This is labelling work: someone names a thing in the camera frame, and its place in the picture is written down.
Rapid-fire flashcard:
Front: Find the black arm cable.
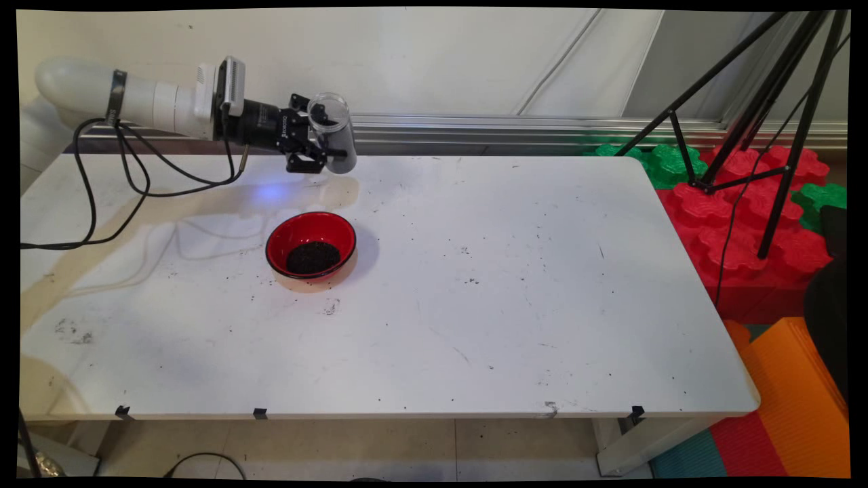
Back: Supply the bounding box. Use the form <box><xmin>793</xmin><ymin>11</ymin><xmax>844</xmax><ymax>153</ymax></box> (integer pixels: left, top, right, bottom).
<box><xmin>115</xmin><ymin>121</ymin><xmax>249</xmax><ymax>199</ymax></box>
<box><xmin>20</xmin><ymin>119</ymin><xmax>151</xmax><ymax>250</ymax></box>

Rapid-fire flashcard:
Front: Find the red ribbed mat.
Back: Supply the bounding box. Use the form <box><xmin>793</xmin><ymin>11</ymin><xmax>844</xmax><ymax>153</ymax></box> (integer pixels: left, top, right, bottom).
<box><xmin>709</xmin><ymin>410</ymin><xmax>787</xmax><ymax>479</ymax></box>

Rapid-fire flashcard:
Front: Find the black cable strap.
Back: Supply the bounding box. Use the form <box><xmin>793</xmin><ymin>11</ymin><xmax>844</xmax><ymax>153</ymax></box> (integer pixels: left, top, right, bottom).
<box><xmin>105</xmin><ymin>69</ymin><xmax>128</xmax><ymax>127</ymax></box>

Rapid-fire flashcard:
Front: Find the clear plastic jar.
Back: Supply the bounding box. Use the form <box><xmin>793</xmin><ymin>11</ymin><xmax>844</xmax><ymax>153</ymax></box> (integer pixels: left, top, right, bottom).
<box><xmin>307</xmin><ymin>93</ymin><xmax>358</xmax><ymax>175</ymax></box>

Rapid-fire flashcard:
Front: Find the green foam block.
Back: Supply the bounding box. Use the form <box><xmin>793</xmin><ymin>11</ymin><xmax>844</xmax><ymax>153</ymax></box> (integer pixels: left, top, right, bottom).
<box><xmin>790</xmin><ymin>183</ymin><xmax>848</xmax><ymax>235</ymax></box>
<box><xmin>587</xmin><ymin>142</ymin><xmax>709</xmax><ymax>189</ymax></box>

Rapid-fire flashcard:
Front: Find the black floor cable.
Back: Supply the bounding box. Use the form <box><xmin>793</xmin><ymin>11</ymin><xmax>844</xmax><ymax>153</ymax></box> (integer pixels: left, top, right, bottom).
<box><xmin>163</xmin><ymin>452</ymin><xmax>246</xmax><ymax>480</ymax></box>

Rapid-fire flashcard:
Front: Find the red foam block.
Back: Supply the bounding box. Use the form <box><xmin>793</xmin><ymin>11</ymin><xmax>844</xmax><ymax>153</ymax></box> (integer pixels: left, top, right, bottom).
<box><xmin>656</xmin><ymin>182</ymin><xmax>805</xmax><ymax>231</ymax></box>
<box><xmin>702</xmin><ymin>144</ymin><xmax>831</xmax><ymax>204</ymax></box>
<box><xmin>678</xmin><ymin>220</ymin><xmax>833</xmax><ymax>325</ymax></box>

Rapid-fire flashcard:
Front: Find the orange ribbed mat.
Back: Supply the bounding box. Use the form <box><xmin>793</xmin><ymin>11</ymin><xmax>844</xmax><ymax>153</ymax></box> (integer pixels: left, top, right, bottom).
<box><xmin>722</xmin><ymin>317</ymin><xmax>850</xmax><ymax>479</ymax></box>

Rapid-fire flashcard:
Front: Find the red bowl with black rim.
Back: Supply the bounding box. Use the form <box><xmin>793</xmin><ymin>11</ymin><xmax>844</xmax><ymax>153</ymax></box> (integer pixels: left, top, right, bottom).
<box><xmin>264</xmin><ymin>211</ymin><xmax>358</xmax><ymax>281</ymax></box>

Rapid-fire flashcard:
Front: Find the teal ribbed mat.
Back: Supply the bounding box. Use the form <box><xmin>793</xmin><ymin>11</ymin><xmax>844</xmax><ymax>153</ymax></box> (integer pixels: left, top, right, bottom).
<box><xmin>651</xmin><ymin>428</ymin><xmax>730</xmax><ymax>479</ymax></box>

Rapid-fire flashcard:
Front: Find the thin white wall cable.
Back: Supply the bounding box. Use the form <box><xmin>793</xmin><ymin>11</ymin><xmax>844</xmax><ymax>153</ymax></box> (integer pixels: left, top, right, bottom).
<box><xmin>515</xmin><ymin>10</ymin><xmax>604</xmax><ymax>116</ymax></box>

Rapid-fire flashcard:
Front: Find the white table leg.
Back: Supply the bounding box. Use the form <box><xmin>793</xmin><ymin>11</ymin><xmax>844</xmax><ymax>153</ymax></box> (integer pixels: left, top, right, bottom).
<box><xmin>591</xmin><ymin>415</ymin><xmax>723</xmax><ymax>477</ymax></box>
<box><xmin>17</xmin><ymin>422</ymin><xmax>113</xmax><ymax>479</ymax></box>

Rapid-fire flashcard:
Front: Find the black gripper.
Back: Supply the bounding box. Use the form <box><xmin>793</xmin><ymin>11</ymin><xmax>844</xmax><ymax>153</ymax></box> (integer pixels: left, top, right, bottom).
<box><xmin>220</xmin><ymin>94</ymin><xmax>348</xmax><ymax>175</ymax></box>

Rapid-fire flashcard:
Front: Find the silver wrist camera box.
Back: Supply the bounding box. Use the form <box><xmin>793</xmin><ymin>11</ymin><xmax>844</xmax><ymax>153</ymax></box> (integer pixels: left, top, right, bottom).
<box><xmin>217</xmin><ymin>56</ymin><xmax>246</xmax><ymax>117</ymax></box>

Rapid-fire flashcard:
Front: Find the aluminium wall rail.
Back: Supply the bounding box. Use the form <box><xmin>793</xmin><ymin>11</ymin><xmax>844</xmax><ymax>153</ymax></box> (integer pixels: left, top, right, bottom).
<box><xmin>68</xmin><ymin>112</ymin><xmax>848</xmax><ymax>157</ymax></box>

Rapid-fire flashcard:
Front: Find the black tripod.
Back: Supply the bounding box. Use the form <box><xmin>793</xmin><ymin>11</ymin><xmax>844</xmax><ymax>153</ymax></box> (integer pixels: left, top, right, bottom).
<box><xmin>614</xmin><ymin>10</ymin><xmax>850</xmax><ymax>260</ymax></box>

